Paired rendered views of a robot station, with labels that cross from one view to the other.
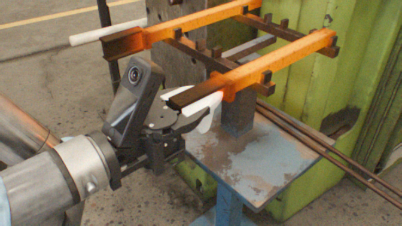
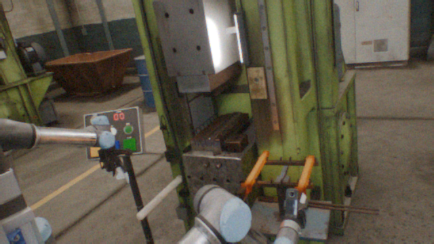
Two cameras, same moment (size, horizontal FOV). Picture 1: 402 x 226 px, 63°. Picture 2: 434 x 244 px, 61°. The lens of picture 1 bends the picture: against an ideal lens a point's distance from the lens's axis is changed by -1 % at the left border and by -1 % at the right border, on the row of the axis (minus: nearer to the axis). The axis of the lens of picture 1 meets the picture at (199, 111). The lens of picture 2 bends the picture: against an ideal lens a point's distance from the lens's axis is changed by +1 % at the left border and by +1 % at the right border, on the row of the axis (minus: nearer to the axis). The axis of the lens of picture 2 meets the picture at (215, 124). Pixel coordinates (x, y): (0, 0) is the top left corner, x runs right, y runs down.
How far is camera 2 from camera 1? 1.15 m
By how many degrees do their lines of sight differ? 27
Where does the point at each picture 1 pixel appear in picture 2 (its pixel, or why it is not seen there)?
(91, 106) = not seen: outside the picture
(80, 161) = (294, 226)
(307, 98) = not seen: hidden behind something
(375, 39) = (310, 147)
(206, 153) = not seen: hidden behind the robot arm
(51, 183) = (293, 233)
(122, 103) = (290, 205)
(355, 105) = (316, 185)
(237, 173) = (306, 231)
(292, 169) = (325, 219)
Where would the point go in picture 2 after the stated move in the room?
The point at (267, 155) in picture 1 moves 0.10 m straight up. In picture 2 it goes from (310, 219) to (308, 201)
